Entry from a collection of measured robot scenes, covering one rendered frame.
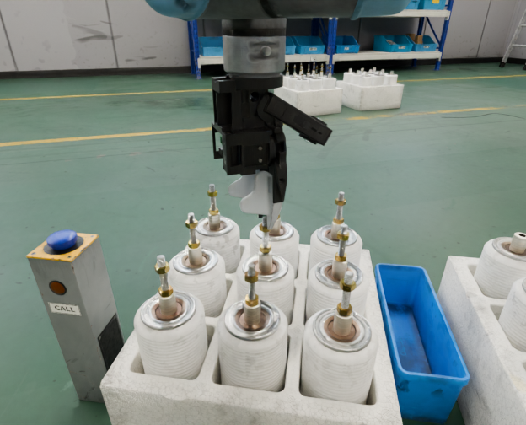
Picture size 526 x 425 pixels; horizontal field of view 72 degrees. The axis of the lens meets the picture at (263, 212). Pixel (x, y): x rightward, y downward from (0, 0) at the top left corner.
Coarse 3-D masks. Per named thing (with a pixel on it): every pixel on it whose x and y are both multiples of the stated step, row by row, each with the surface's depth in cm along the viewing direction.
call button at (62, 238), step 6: (54, 234) 53; (60, 234) 53; (66, 234) 53; (72, 234) 53; (48, 240) 51; (54, 240) 51; (60, 240) 51; (66, 240) 51; (72, 240) 52; (54, 246) 51; (60, 246) 51; (66, 246) 52
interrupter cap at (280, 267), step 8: (256, 256) 61; (272, 256) 61; (280, 256) 61; (248, 264) 59; (256, 264) 60; (272, 264) 60; (280, 264) 59; (264, 272) 58; (272, 272) 57; (280, 272) 57; (264, 280) 55; (272, 280) 55
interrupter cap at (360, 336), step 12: (324, 312) 49; (324, 324) 47; (360, 324) 47; (324, 336) 45; (336, 336) 46; (348, 336) 46; (360, 336) 45; (336, 348) 44; (348, 348) 44; (360, 348) 44
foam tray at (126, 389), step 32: (128, 352) 52; (288, 352) 57; (384, 352) 52; (128, 384) 48; (160, 384) 48; (192, 384) 48; (288, 384) 48; (384, 384) 48; (128, 416) 50; (160, 416) 49; (192, 416) 47; (224, 416) 46; (256, 416) 45; (288, 416) 44; (320, 416) 44; (352, 416) 44; (384, 416) 44
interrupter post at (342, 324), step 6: (336, 312) 45; (336, 318) 45; (342, 318) 45; (348, 318) 45; (336, 324) 45; (342, 324) 45; (348, 324) 45; (336, 330) 46; (342, 330) 45; (348, 330) 46
